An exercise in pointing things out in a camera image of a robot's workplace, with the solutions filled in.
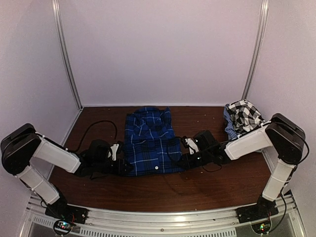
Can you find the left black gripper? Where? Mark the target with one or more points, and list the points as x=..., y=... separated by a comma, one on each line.
x=120, y=168

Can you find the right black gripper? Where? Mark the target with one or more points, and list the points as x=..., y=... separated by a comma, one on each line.
x=188, y=164

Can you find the small blue gingham shirt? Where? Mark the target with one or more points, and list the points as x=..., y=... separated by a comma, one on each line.
x=229, y=128

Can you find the blue plaid long sleeve shirt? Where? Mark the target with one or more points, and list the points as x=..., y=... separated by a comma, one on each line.
x=150, y=144

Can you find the black white checked shirt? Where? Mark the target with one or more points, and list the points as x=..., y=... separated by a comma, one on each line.
x=244, y=116

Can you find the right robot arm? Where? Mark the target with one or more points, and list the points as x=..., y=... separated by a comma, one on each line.
x=279, y=133

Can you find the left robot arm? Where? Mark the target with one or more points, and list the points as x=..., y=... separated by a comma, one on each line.
x=24, y=144

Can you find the left green circuit board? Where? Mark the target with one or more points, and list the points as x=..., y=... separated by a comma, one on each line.
x=62, y=227

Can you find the green circuit board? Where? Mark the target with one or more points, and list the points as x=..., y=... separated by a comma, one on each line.
x=261, y=228
x=62, y=227

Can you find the right green circuit board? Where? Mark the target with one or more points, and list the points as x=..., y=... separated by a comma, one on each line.
x=261, y=228

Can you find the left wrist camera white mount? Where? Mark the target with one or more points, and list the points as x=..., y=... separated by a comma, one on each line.
x=114, y=151

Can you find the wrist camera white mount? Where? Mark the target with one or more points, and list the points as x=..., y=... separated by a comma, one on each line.
x=114, y=151
x=193, y=148

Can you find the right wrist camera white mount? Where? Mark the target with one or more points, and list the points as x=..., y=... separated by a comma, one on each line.
x=193, y=148

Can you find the front aluminium rail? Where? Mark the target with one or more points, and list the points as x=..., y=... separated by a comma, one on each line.
x=222, y=222

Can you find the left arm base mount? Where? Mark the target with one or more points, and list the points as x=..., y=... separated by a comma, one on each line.
x=62, y=211

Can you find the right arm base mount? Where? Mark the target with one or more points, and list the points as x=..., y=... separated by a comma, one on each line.
x=263, y=208

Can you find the right aluminium frame post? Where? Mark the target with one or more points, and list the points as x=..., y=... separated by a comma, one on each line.
x=263, y=18

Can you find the aluminium frame post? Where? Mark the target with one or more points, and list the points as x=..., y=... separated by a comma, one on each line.
x=263, y=18
x=64, y=53

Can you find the left aluminium frame post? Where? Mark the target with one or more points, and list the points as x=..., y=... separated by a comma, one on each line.
x=64, y=53

